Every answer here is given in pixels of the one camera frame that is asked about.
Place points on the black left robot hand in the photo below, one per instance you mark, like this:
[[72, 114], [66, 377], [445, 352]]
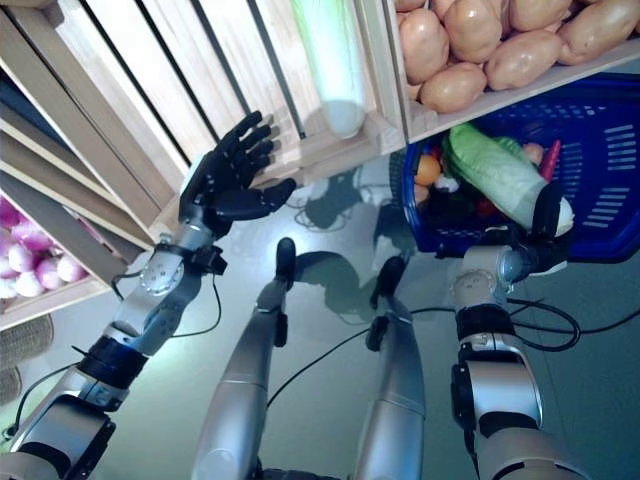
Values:
[[225, 185]]

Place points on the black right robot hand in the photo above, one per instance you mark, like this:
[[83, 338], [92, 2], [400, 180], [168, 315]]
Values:
[[545, 250]]

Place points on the napa cabbage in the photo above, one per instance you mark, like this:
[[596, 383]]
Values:
[[335, 75], [495, 170]]

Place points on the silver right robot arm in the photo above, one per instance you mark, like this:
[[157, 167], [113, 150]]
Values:
[[500, 380]]

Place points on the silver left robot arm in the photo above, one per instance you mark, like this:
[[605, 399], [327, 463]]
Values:
[[160, 300]]

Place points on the blue plastic shopping basket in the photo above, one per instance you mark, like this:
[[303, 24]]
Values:
[[610, 165]]

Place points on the woven wicker basket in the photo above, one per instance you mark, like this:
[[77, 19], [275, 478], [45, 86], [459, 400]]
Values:
[[25, 340]]

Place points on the red toy vegetable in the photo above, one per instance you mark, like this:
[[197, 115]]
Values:
[[484, 205]]

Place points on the red toy chili pepper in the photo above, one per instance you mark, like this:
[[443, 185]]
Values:
[[550, 159]]

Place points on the small tan toy vegetable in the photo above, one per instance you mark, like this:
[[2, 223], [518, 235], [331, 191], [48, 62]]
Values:
[[532, 151]]

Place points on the white toy garlic bulb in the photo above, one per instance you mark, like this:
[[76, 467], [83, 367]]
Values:
[[446, 182]]

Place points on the light wooden slatted crate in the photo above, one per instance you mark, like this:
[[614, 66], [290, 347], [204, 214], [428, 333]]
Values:
[[50, 305], [210, 60], [505, 105]]

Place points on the brown toy mushroom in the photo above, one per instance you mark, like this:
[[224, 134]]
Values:
[[422, 192]]

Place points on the orange toy fruit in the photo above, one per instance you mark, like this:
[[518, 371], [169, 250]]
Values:
[[429, 169]]

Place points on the silver left robot leg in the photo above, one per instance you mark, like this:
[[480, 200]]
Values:
[[245, 380]]

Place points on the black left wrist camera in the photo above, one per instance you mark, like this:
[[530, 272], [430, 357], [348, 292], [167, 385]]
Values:
[[210, 260]]

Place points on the wooden display shelf frame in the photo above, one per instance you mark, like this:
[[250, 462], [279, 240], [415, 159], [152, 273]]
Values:
[[60, 200]]

